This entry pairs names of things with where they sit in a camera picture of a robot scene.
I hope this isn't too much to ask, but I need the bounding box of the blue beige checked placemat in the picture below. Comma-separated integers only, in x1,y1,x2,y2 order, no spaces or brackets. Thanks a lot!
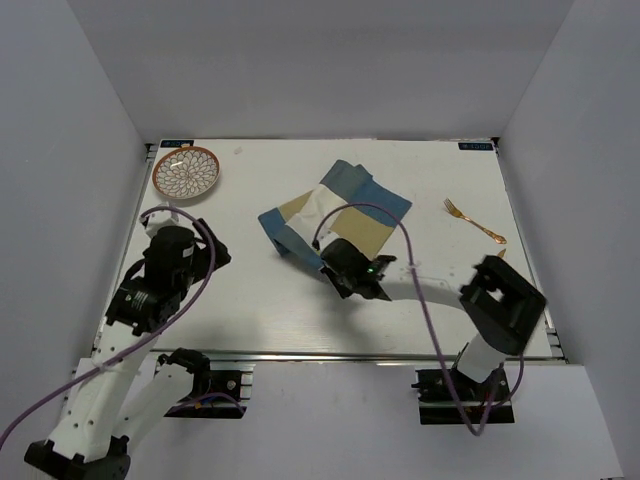
258,160,412,270

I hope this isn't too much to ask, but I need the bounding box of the floral patterned ceramic plate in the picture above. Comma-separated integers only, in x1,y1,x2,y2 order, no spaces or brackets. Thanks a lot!
152,146,221,200

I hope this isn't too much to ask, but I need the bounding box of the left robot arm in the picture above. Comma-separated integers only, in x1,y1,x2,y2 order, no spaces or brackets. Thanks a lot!
24,219,231,479

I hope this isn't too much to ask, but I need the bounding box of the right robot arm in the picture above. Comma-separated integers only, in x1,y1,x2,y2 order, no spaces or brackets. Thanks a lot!
320,238,547,399

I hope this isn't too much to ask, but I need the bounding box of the left blue corner sticker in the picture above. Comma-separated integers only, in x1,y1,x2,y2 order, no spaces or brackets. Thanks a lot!
159,139,194,149

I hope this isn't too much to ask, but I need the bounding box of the blue corner sticker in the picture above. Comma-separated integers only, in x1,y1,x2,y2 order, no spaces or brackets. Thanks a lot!
458,142,494,151
159,139,194,149

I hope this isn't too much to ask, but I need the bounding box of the gold fork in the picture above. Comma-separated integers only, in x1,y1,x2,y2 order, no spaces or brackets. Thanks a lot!
443,198,507,245

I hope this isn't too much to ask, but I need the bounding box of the right blue corner sticker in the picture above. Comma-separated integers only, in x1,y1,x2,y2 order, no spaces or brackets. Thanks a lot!
458,142,494,151

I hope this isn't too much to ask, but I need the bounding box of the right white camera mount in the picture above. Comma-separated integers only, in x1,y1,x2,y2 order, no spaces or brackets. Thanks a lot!
312,225,339,252

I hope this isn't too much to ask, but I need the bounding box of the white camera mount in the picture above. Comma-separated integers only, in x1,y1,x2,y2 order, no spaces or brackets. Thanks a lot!
312,225,339,252
139,203,179,239

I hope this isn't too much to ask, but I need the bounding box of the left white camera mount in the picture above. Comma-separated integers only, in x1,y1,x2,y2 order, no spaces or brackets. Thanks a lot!
139,203,179,239

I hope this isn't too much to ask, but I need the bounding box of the aluminium table edge rail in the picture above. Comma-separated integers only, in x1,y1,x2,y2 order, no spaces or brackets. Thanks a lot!
94,347,569,365

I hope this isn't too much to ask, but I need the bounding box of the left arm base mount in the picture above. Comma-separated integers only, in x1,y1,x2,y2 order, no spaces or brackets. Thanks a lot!
154,348,253,420

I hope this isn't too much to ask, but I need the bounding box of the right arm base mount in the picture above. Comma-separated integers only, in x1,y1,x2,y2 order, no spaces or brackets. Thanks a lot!
411,368,515,426

